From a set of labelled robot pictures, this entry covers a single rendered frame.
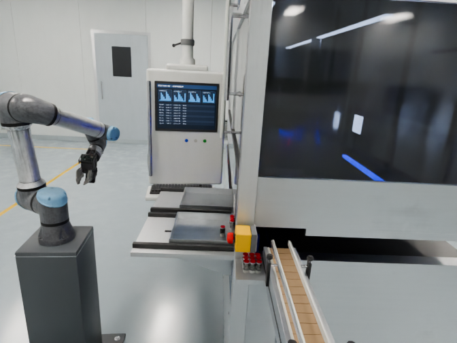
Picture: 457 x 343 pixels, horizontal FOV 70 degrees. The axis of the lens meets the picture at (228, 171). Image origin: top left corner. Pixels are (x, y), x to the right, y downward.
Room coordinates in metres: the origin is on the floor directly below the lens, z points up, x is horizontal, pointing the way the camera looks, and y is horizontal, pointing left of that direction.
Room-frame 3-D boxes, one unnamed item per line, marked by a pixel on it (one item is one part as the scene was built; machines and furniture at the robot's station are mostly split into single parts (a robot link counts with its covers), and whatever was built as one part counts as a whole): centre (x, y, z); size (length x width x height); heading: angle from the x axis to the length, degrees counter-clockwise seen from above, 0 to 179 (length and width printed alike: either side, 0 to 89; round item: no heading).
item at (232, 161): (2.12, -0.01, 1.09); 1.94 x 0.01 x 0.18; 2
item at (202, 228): (1.28, 0.06, 0.90); 0.34 x 0.26 x 0.04; 92
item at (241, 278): (1.03, -0.11, 0.87); 0.14 x 0.13 x 0.02; 92
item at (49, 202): (1.32, 0.78, 0.96); 0.13 x 0.12 x 0.14; 62
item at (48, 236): (1.32, 0.77, 0.84); 0.15 x 0.15 x 0.10
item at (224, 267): (1.20, 0.13, 0.80); 0.34 x 0.03 x 0.13; 92
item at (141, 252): (1.45, 0.13, 0.87); 0.70 x 0.48 x 0.02; 2
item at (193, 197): (1.62, 0.07, 0.90); 0.34 x 0.26 x 0.04; 92
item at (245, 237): (1.04, -0.07, 1.00); 0.08 x 0.07 x 0.07; 92
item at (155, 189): (1.97, 0.29, 0.82); 0.40 x 0.14 x 0.02; 99
